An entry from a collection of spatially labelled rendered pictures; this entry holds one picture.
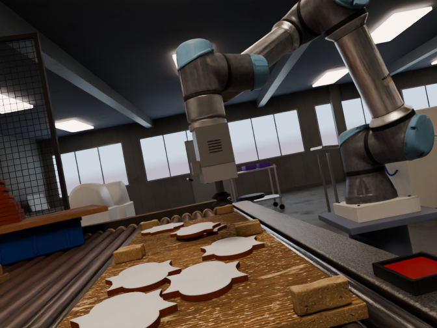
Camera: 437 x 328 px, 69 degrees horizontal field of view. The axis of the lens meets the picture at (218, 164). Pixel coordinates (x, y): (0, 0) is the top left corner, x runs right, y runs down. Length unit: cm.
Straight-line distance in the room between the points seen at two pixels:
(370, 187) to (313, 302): 72
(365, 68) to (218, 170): 53
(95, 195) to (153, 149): 587
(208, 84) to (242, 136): 938
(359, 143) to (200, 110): 58
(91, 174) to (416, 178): 874
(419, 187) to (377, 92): 388
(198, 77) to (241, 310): 40
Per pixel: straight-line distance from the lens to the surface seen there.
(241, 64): 66
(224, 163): 58
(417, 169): 477
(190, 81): 61
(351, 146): 105
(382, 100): 95
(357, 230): 95
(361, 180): 105
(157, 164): 1006
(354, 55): 94
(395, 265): 49
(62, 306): 67
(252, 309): 38
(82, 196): 446
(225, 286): 44
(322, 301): 36
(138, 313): 42
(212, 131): 58
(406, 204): 105
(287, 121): 1024
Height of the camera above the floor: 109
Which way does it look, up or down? 1 degrees up
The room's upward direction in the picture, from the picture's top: 11 degrees counter-clockwise
